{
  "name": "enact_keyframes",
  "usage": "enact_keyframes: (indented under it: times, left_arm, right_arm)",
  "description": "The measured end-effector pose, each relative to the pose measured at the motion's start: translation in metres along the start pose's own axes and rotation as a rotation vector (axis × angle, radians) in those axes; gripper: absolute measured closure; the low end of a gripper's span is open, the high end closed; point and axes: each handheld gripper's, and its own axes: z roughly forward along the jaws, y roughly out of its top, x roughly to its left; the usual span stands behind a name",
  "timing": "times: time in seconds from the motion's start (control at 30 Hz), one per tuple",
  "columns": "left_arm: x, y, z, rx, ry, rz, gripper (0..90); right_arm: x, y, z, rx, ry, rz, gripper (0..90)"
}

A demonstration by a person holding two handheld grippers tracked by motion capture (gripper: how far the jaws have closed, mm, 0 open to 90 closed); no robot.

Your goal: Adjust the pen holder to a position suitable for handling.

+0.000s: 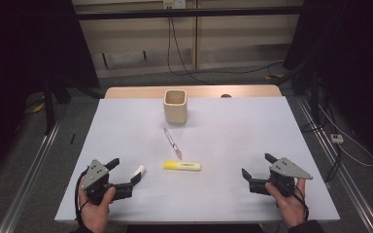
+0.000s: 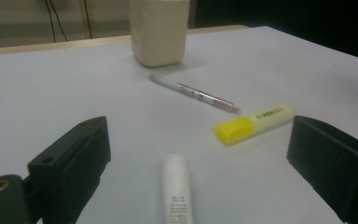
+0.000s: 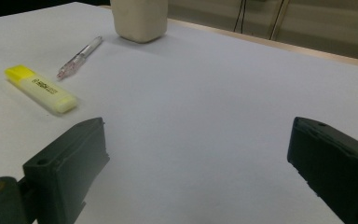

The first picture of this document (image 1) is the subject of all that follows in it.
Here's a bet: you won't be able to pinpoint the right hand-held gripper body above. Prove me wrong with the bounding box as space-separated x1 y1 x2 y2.
248 156 314 199

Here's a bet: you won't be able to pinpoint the metal floor rail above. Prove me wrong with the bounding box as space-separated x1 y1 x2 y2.
0 119 62 233
294 96 373 233

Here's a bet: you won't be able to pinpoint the yellow highlighter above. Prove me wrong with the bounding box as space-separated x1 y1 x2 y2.
162 160 203 172

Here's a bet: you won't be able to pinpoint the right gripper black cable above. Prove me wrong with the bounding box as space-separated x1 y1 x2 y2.
278 181 311 221

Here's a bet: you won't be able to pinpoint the black curtain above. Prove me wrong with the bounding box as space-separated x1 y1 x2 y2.
0 0 101 186
283 0 373 176

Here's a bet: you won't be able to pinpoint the white wall socket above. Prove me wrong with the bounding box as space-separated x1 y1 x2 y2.
162 0 187 10

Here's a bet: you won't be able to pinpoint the white floor cable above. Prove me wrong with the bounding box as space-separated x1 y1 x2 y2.
317 103 373 169

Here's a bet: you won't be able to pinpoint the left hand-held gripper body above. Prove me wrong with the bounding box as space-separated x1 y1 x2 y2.
81 158 134 206

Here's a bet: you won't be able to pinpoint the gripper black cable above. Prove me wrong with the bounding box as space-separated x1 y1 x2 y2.
278 181 311 221
74 170 89 225

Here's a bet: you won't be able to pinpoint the small white stick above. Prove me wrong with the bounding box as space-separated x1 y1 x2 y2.
132 164 148 179

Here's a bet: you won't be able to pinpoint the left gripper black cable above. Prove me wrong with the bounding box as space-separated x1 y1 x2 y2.
74 170 89 225

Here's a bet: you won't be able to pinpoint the person's right hand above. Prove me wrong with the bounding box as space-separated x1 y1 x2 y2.
264 178 309 230

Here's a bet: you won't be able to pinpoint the person's left hand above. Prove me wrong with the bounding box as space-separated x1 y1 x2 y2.
77 184 117 233

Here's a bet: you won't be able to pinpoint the white power strip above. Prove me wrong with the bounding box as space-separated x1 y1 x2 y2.
330 133 345 145

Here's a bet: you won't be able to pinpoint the black metal stand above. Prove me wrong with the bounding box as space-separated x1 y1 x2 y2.
42 77 73 136
290 61 325 126

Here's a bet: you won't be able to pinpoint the clear ballpoint pen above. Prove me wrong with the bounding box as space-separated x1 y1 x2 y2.
163 127 184 161

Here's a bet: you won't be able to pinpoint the black horizontal bar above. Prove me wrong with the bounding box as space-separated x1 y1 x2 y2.
75 5 305 21

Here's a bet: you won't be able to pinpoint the beige square cup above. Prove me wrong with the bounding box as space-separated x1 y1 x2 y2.
162 88 188 125

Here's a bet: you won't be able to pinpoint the black hanging cable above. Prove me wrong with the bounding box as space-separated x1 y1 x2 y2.
169 16 285 78
166 16 216 86

